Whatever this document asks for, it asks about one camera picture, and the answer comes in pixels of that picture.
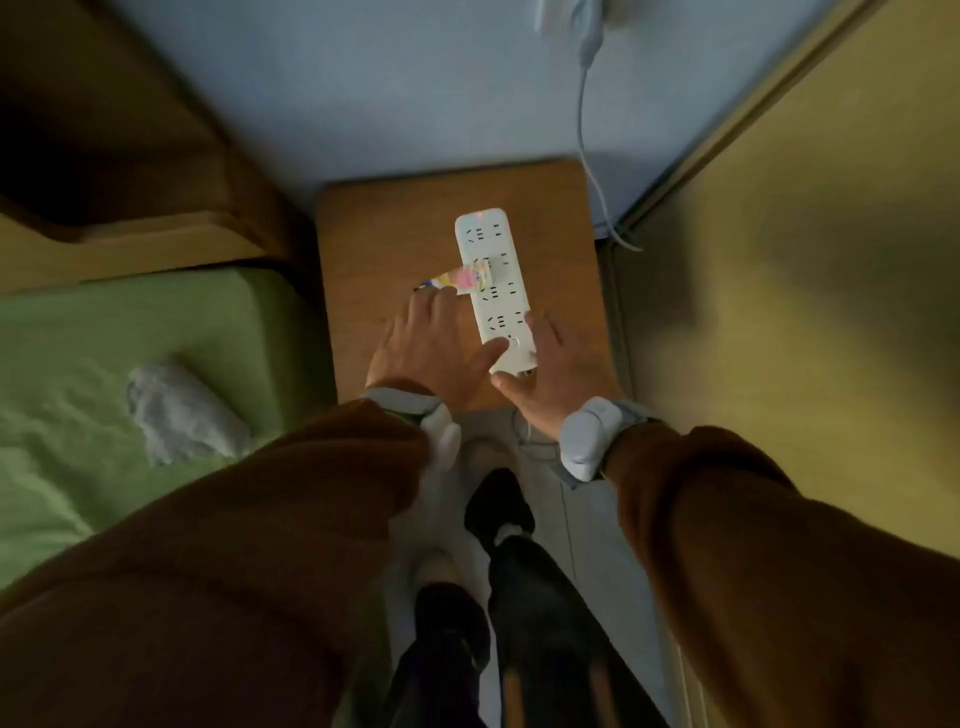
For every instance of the white power strip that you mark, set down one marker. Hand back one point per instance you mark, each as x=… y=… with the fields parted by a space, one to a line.
x=487 y=240

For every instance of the person's left leg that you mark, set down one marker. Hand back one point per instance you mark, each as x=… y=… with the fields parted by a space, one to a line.
x=442 y=652

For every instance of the person's right hand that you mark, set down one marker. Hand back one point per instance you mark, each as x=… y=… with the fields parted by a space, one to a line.
x=562 y=375

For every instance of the person's right forearm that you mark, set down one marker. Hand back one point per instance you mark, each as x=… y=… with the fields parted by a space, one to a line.
x=787 y=600

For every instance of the small wooden bedside table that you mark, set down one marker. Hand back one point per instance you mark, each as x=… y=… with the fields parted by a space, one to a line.
x=375 y=247

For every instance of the person's leg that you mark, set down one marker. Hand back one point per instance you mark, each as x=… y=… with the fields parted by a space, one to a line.
x=540 y=600
x=442 y=652

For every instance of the wooden bed frame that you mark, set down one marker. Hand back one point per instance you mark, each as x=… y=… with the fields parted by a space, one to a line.
x=112 y=247

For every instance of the person's left hand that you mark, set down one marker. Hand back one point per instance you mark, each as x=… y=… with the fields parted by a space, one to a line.
x=427 y=345

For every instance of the person's right leg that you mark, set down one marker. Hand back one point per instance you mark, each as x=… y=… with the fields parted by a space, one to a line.
x=540 y=600

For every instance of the green bed sheet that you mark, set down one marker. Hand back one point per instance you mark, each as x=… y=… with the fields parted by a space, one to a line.
x=75 y=337

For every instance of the person's left forearm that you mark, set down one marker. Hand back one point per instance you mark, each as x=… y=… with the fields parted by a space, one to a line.
x=225 y=585

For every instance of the beige slipper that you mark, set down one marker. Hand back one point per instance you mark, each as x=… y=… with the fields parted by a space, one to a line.
x=484 y=454
x=442 y=562

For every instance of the beige right slipper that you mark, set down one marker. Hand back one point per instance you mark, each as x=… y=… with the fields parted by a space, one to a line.
x=484 y=454

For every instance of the white wrist tracker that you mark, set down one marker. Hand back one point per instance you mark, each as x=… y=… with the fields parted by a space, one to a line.
x=589 y=439
x=439 y=435

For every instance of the white left wrist tracker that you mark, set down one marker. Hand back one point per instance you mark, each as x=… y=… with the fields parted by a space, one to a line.
x=439 y=435

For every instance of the beige wardrobe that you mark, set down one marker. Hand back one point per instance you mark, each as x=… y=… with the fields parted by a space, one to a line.
x=825 y=262

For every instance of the white right wrist tracker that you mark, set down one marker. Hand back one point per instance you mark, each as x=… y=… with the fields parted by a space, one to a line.
x=589 y=439

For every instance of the beige left slipper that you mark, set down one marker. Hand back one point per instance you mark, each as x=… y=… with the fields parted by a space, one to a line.
x=442 y=562

